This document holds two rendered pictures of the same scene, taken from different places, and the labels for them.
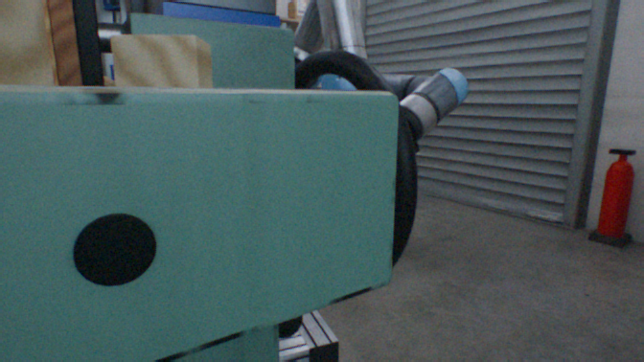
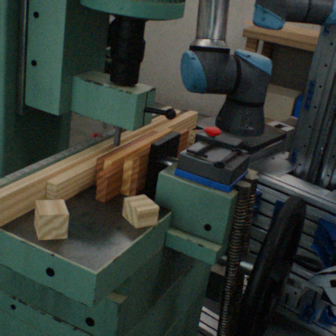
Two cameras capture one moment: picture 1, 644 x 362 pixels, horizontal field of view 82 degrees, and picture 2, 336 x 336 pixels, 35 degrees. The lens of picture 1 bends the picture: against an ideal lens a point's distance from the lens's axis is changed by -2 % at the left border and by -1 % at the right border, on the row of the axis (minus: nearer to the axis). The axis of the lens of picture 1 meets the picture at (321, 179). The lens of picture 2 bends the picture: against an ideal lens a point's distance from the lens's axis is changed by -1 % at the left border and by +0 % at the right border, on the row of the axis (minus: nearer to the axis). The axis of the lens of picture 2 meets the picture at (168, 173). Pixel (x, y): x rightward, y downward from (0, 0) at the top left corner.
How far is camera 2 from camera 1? 71 cm
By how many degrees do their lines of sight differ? 55
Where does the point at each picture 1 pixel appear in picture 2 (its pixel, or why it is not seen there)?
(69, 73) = (132, 189)
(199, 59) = (140, 217)
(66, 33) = (134, 176)
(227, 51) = (193, 197)
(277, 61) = (218, 210)
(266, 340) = (114, 314)
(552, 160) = not seen: outside the picture
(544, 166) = not seen: outside the picture
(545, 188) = not seen: outside the picture
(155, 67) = (129, 213)
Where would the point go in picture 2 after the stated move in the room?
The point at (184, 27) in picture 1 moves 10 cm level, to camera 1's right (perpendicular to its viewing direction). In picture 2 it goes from (177, 183) to (210, 212)
